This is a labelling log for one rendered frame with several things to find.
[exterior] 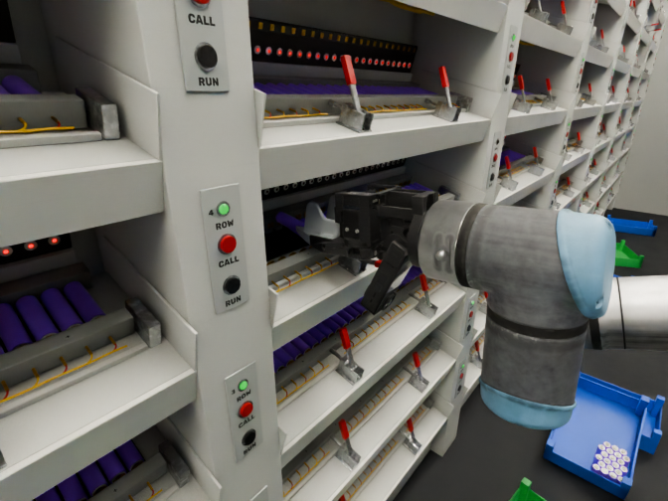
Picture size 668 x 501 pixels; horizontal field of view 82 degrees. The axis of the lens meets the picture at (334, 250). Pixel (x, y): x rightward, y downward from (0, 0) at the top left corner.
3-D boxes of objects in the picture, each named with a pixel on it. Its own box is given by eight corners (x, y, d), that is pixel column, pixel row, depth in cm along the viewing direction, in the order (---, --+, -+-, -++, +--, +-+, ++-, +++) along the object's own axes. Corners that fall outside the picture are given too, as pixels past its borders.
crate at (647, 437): (657, 416, 130) (665, 397, 127) (653, 455, 115) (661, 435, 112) (559, 376, 148) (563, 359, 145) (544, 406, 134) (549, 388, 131)
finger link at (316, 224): (294, 196, 56) (347, 201, 50) (298, 235, 58) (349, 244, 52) (279, 200, 53) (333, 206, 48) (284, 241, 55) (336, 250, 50)
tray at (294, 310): (470, 230, 89) (487, 193, 84) (266, 355, 46) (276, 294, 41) (399, 194, 99) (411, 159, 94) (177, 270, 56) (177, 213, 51)
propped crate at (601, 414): (624, 500, 103) (631, 486, 98) (542, 457, 115) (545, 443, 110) (643, 413, 120) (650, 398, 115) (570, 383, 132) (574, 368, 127)
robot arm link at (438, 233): (485, 269, 46) (449, 300, 39) (446, 262, 49) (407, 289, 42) (490, 195, 43) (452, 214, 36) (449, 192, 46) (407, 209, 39)
